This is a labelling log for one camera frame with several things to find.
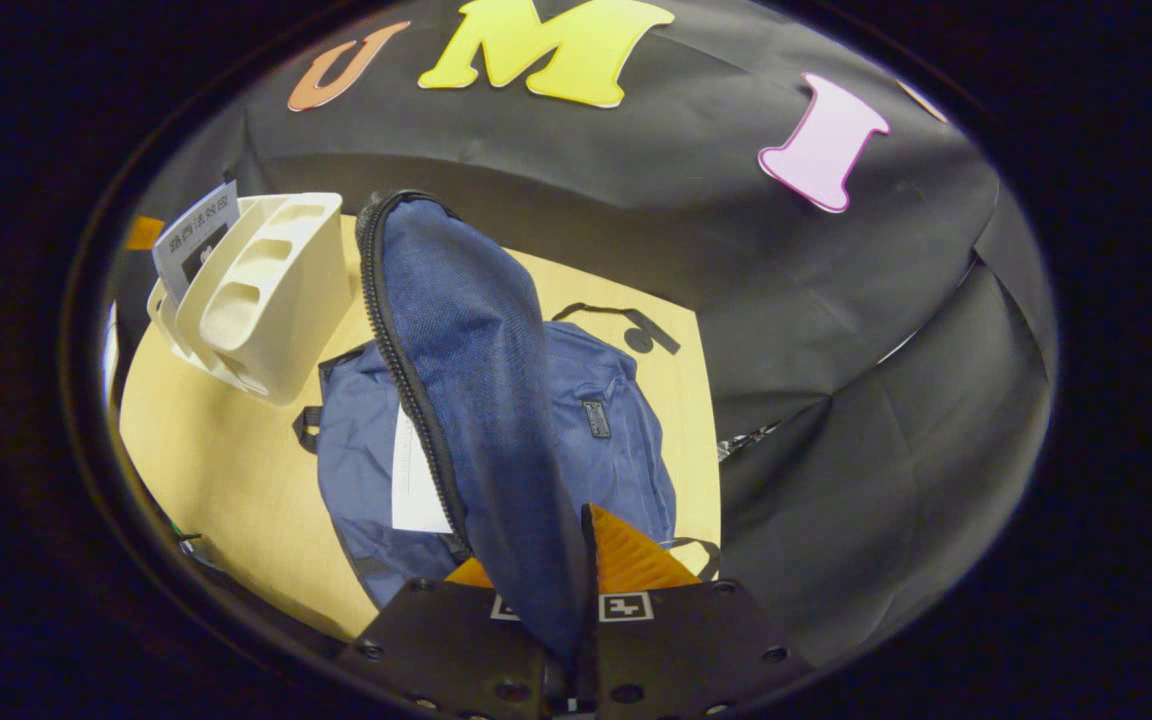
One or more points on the cream plastic bookshelf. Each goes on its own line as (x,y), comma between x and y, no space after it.
(286,320)

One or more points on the blue schoolbag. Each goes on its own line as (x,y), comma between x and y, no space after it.
(476,380)

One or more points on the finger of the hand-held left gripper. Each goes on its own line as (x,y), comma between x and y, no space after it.
(144,233)

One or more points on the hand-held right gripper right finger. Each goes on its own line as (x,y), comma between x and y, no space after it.
(590,560)

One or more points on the black backdrop cloth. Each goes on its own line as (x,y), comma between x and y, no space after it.
(836,400)

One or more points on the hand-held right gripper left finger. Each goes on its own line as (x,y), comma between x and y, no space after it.
(436,640)

